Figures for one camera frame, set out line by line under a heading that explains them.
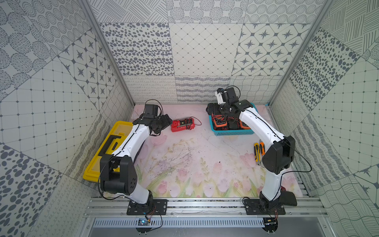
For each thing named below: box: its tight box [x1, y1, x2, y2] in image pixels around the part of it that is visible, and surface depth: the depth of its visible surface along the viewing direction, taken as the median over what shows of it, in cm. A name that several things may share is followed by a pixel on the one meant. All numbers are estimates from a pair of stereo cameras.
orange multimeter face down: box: [212, 114, 228, 128], surface depth 97 cm
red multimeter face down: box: [170, 117, 196, 133], surface depth 105 cm
